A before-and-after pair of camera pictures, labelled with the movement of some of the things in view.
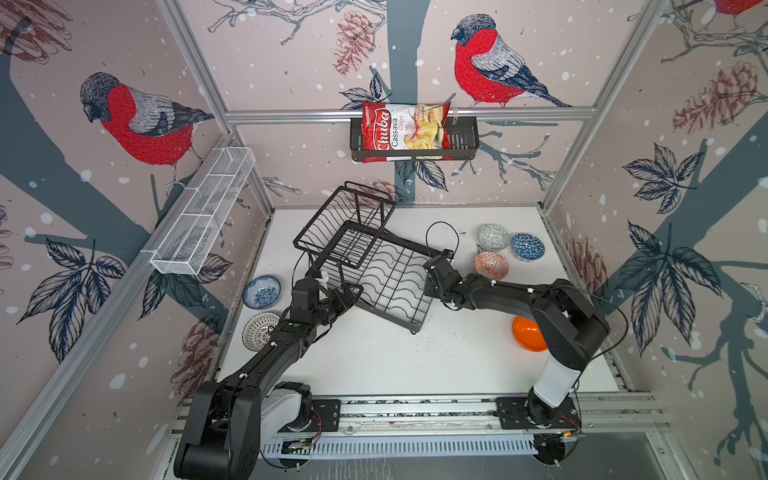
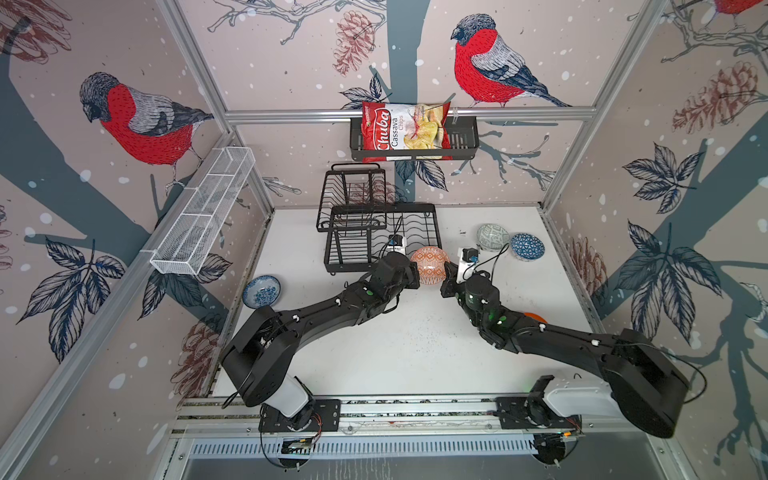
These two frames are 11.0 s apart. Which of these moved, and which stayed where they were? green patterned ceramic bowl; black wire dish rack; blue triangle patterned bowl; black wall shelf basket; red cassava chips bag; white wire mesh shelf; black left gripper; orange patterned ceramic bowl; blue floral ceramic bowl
Moved: black left gripper; orange patterned ceramic bowl; black wire dish rack
Stayed: blue triangle patterned bowl; white wire mesh shelf; green patterned ceramic bowl; blue floral ceramic bowl; red cassava chips bag; black wall shelf basket
